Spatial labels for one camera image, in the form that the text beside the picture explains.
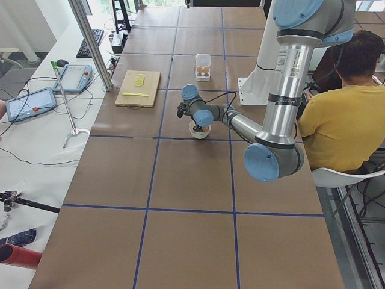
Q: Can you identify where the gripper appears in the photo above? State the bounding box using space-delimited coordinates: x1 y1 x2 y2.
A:
192 121 203 132

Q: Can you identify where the clear plastic egg box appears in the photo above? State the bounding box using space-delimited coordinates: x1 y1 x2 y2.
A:
195 54 211 81

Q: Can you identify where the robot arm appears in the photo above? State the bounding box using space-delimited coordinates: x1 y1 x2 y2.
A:
177 1 356 182

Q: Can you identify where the white bowl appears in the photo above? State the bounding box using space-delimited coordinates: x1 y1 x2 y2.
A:
189 122 211 139

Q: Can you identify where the wooden cutting board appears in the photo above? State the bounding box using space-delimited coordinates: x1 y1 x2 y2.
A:
115 70 161 107

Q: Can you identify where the yellow plastic knife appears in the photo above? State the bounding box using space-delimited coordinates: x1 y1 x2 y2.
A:
122 92 149 97

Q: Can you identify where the reacher grabber stick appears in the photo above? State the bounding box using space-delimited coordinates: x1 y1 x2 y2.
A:
51 61 90 149

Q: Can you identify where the teach pendant tablet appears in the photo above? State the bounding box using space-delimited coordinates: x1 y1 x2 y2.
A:
6 87 57 122
60 64 93 94

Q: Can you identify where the white chair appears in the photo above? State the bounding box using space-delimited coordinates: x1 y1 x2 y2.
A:
312 167 384 192

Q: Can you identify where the black keyboard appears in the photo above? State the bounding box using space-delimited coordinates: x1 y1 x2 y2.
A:
75 28 105 59

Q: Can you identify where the person in yellow shirt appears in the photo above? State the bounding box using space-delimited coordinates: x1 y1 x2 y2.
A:
298 30 384 173

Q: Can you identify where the black computer mouse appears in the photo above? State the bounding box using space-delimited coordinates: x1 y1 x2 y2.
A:
56 59 69 67

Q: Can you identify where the black clamp tool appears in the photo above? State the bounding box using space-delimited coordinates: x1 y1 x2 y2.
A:
0 191 60 213

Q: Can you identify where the red cylinder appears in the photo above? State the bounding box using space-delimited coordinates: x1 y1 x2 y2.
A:
1 244 42 269

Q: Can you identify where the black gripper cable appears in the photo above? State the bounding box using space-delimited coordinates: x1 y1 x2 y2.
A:
200 91 256 145

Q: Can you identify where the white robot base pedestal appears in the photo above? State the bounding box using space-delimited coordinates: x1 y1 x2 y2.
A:
238 0 280 105

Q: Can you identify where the aluminium frame post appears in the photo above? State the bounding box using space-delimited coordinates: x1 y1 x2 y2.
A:
68 0 113 91

